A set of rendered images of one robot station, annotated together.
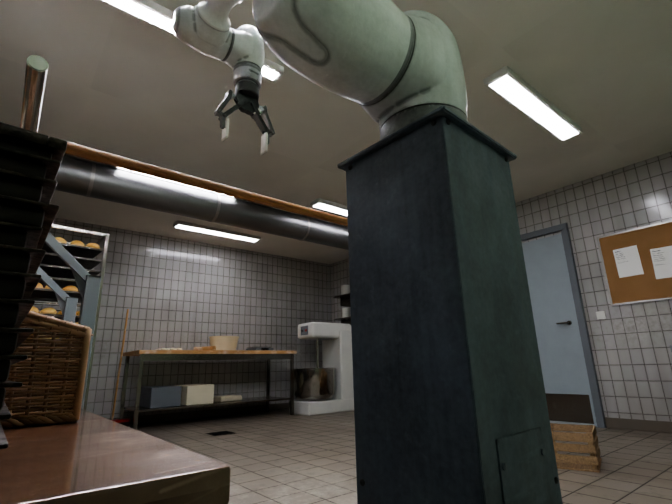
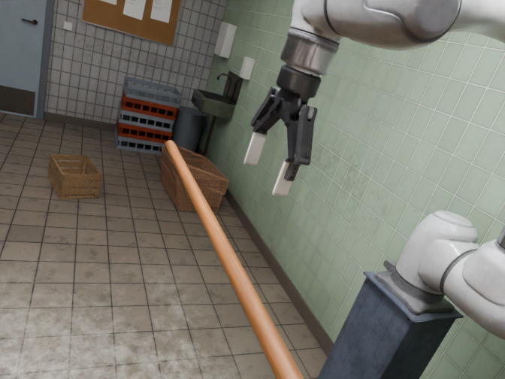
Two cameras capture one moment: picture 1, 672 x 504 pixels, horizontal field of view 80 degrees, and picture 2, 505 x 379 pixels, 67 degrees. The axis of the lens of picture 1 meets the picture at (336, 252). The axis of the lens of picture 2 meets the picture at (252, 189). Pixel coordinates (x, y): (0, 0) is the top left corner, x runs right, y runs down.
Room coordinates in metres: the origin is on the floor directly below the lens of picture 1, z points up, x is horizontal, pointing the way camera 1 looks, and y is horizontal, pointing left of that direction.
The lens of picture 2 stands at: (0.98, 0.97, 1.55)
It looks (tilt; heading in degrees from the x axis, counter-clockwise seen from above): 21 degrees down; 281
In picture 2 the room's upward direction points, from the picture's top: 18 degrees clockwise
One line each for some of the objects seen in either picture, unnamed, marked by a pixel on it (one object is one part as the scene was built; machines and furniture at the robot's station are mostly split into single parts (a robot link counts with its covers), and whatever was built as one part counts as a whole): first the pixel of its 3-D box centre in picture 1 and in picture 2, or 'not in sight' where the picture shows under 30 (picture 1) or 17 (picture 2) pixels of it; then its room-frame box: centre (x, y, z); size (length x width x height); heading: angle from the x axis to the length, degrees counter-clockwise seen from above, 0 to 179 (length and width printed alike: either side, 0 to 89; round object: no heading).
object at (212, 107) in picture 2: not in sight; (210, 113); (2.49, -2.96, 0.69); 0.46 x 0.36 x 0.94; 129
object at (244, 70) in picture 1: (247, 79); (308, 54); (1.10, 0.27, 1.56); 0.09 x 0.09 x 0.06
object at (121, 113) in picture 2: not in sight; (145, 116); (3.27, -3.01, 0.38); 0.60 x 0.40 x 0.15; 37
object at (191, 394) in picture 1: (193, 394); not in sight; (5.67, 1.95, 0.35); 0.50 x 0.36 x 0.24; 41
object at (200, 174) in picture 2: not in sight; (194, 167); (2.21, -2.20, 0.32); 0.56 x 0.49 x 0.28; 137
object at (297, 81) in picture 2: (246, 99); (293, 95); (1.10, 0.27, 1.48); 0.08 x 0.07 x 0.09; 133
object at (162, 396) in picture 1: (160, 396); not in sight; (5.40, 2.27, 0.35); 0.50 x 0.36 x 0.24; 39
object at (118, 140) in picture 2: not in sight; (141, 140); (3.26, -3.01, 0.08); 0.60 x 0.40 x 0.15; 41
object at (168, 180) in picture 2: not in sight; (188, 184); (2.22, -2.20, 0.14); 0.56 x 0.49 x 0.28; 135
